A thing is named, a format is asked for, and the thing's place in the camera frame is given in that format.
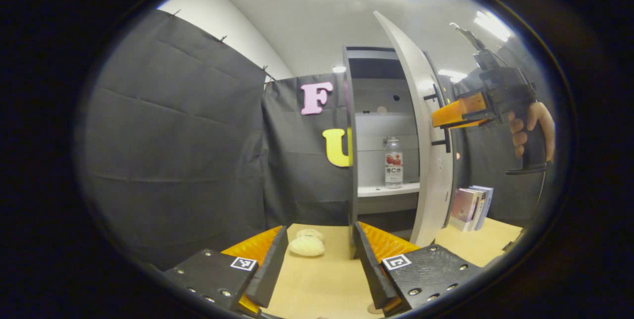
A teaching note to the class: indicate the white cabinet shelf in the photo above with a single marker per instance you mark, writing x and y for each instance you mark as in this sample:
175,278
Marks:
386,190

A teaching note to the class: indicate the black table clamp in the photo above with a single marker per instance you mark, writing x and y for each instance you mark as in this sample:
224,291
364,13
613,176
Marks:
512,243

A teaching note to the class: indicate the ceiling light panel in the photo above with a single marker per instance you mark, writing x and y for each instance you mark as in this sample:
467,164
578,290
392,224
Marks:
339,69
493,26

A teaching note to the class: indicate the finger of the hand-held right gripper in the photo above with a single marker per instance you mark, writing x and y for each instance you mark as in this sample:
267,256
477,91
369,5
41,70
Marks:
455,113
473,124

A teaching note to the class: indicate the white spine book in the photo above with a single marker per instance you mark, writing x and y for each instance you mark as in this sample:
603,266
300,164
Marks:
479,205

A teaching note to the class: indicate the black backdrop cloth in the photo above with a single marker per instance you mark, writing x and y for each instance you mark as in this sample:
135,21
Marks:
173,135

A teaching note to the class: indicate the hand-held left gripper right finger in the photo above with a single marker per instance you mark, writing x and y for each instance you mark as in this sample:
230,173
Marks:
369,274

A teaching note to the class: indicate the pale blue book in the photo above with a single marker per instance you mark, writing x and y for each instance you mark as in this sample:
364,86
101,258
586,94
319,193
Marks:
488,200

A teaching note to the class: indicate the clear bottle with red label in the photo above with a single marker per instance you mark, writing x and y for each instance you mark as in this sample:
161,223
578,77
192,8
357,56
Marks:
394,170

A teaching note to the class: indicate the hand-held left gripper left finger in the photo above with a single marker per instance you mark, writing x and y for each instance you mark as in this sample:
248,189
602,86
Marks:
270,274

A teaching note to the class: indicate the dark grey cabinet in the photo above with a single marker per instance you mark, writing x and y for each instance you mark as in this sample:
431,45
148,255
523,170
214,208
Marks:
352,185

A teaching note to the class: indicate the grey cabinet door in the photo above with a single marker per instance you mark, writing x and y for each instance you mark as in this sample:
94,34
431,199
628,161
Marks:
436,195

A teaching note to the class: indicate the cream plush toy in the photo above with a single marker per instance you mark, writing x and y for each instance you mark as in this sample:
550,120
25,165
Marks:
307,245

